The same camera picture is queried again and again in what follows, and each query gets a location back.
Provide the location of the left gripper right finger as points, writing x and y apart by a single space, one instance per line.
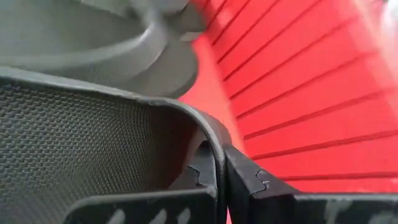
248 199

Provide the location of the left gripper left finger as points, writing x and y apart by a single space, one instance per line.
140 208

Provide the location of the large black slide sandal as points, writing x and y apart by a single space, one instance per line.
77 140

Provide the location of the red plastic ribbed bin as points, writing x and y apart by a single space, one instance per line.
311 109

